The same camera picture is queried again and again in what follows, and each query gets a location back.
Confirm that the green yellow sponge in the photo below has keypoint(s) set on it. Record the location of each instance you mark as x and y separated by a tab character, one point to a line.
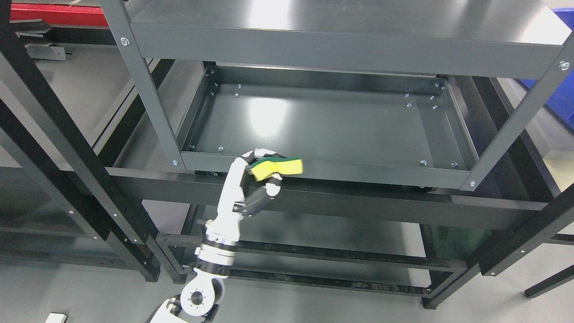
268	166

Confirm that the grey metal shelf unit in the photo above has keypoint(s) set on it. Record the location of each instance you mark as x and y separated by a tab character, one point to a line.
410	117

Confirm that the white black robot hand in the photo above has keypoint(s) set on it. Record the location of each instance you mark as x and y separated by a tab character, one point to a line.
233	205

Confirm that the blue plastic bin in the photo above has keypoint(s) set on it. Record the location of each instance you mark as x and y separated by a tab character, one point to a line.
561	102

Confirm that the red panel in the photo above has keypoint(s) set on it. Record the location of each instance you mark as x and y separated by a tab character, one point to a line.
59	14

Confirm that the black metal rack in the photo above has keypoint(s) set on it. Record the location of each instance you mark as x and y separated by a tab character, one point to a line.
108	215

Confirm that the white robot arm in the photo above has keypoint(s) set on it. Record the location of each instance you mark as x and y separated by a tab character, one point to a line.
202	296

